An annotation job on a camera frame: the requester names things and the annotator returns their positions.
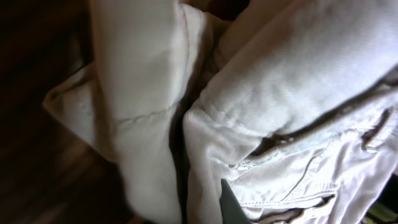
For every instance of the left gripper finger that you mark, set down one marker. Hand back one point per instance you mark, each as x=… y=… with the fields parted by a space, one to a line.
x=231 y=211

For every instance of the beige shorts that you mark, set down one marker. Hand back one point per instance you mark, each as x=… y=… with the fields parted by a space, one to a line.
x=293 y=103

